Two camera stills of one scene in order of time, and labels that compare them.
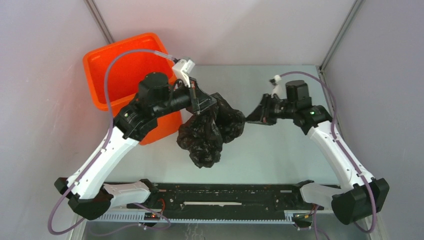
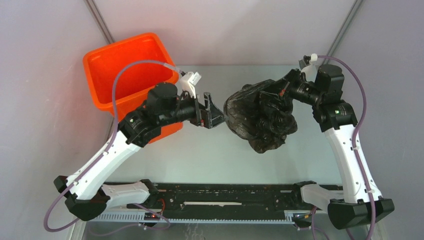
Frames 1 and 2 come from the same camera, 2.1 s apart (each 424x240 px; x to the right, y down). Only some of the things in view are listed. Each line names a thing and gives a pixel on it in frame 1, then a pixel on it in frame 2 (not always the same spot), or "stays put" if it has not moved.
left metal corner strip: [96, 17] stays put
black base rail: [264, 202] stays put
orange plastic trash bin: [125, 75] stays put
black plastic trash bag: [203, 135] → [259, 112]
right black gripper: [262, 114] → [287, 84]
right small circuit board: [302, 220] stays put
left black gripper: [199, 100] → [209, 115]
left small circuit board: [151, 216] stays put
